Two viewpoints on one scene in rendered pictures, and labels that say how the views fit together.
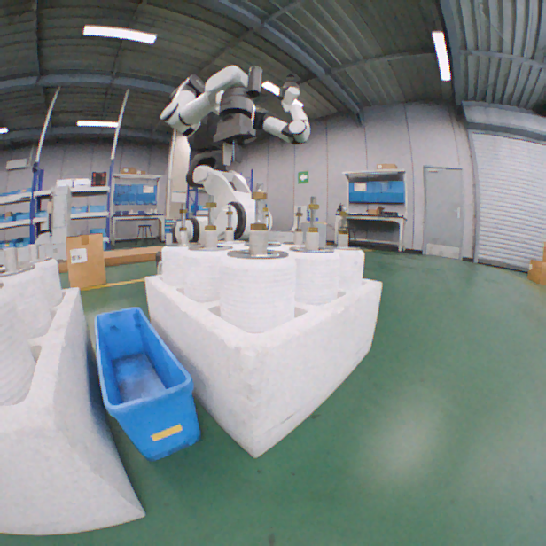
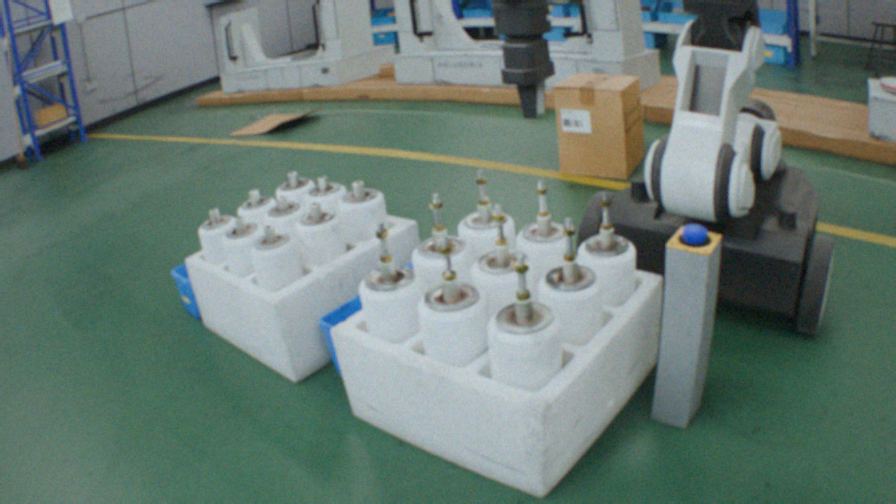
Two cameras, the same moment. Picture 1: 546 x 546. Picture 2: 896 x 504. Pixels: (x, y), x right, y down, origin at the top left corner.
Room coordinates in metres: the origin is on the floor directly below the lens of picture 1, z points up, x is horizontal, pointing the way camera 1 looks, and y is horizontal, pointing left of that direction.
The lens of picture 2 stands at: (0.33, -0.85, 0.68)
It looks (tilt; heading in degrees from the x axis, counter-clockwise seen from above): 25 degrees down; 89
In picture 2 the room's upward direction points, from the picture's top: 7 degrees counter-clockwise
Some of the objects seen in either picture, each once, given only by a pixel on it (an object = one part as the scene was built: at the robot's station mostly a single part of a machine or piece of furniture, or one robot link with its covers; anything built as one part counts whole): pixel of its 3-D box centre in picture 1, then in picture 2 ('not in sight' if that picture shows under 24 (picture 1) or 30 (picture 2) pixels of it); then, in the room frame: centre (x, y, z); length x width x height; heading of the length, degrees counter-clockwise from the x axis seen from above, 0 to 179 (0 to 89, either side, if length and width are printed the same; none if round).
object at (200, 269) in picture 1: (212, 300); (448, 298); (0.34, 0.10, 0.16); 0.10 x 0.10 x 0.18
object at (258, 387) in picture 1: (261, 320); (510, 352); (0.42, 0.02, 0.09); 0.39 x 0.39 x 0.18; 46
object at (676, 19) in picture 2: not in sight; (682, 13); (2.83, 4.36, 0.36); 0.50 x 0.38 x 0.21; 48
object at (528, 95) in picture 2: (239, 150); (527, 99); (0.49, 0.09, 0.48); 0.03 x 0.02 x 0.06; 148
